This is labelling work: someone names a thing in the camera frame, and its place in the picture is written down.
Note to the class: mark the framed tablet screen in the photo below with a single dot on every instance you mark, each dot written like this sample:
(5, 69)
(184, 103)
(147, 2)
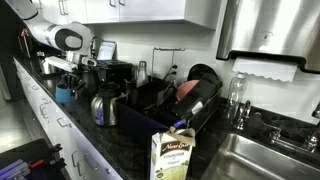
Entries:
(106, 50)

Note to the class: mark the white cabinet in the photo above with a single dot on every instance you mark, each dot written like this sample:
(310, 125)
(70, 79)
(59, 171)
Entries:
(150, 10)
(50, 133)

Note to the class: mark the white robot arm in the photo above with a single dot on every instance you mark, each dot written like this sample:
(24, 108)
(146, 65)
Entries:
(40, 30)

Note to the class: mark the blue mug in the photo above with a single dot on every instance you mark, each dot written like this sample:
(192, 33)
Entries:
(63, 96)

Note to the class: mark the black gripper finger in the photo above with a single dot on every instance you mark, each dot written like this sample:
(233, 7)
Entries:
(65, 81)
(80, 85)

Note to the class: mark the steel coffee brewer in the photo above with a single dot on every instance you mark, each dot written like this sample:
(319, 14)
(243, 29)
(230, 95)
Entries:
(30, 46)

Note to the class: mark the clear plastic bottle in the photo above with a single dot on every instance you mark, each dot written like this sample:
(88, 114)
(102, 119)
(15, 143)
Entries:
(236, 96)

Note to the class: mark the black coffee machine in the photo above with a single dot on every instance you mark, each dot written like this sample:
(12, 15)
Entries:
(116, 71)

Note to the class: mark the couscous carton box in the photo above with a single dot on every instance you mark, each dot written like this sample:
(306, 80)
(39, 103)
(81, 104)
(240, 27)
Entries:
(170, 156)

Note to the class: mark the black dish rack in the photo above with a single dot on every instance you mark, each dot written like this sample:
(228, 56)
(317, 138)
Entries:
(133, 116)

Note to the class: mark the black kettle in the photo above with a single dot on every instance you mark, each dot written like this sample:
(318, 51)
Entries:
(90, 83)

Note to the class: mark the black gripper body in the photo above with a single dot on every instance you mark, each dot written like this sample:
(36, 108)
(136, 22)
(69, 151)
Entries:
(75, 72)

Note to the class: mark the steel water bottle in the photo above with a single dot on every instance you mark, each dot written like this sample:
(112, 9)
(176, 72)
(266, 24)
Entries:
(142, 75)

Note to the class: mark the white lower cabinet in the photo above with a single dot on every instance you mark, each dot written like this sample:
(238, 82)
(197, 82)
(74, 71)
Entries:
(50, 133)

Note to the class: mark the black power plug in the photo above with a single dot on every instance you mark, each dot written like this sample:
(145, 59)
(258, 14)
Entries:
(170, 71)

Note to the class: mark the pink bowl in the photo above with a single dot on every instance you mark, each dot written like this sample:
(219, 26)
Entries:
(186, 89)

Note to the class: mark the black pan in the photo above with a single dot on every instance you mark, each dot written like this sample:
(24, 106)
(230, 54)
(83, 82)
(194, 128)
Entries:
(200, 70)

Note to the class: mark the white upper cabinet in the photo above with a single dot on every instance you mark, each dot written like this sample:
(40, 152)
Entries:
(150, 10)

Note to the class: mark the white paper towel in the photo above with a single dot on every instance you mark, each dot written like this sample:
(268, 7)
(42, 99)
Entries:
(263, 68)

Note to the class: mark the steel paper towel dispenser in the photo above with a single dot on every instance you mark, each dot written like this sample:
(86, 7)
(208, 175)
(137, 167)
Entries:
(266, 26)

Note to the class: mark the chrome faucet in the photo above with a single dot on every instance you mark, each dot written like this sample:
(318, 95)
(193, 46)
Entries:
(312, 140)

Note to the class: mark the steel thermal carafe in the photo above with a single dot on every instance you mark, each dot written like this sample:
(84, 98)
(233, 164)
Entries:
(105, 110)

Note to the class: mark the steel sink basin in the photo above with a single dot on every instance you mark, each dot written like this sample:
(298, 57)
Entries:
(253, 160)

